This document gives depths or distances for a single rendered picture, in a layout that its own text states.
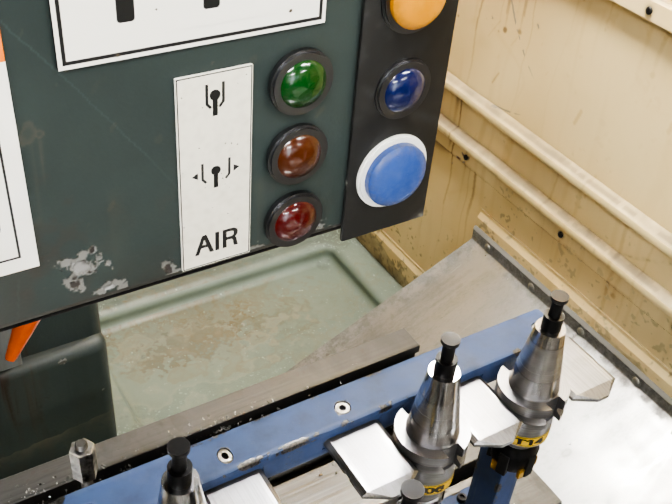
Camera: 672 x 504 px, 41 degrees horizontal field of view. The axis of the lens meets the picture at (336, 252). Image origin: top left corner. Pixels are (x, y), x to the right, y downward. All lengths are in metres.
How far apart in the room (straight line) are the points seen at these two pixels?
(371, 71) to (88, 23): 0.12
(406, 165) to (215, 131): 0.09
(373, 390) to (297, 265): 1.13
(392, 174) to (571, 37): 0.96
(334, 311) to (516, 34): 0.69
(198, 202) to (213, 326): 1.41
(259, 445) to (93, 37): 0.48
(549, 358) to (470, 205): 0.84
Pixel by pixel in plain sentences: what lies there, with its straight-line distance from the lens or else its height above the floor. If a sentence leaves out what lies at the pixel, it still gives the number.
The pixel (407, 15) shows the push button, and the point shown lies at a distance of 0.35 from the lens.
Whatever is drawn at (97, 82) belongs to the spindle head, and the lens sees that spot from 0.31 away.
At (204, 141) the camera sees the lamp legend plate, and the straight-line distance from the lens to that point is 0.34.
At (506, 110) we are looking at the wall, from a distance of 1.46.
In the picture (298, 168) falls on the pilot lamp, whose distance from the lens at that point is 0.36.
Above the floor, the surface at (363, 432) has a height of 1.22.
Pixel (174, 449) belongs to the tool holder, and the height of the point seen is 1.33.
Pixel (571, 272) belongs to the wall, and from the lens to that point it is 1.44.
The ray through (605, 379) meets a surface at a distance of 0.86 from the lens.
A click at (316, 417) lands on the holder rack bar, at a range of 0.75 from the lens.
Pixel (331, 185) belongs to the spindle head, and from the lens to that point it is 0.38.
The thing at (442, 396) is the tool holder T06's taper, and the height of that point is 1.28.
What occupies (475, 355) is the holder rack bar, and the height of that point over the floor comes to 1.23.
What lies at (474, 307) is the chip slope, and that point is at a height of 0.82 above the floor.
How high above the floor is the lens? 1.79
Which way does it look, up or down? 38 degrees down
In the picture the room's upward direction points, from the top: 5 degrees clockwise
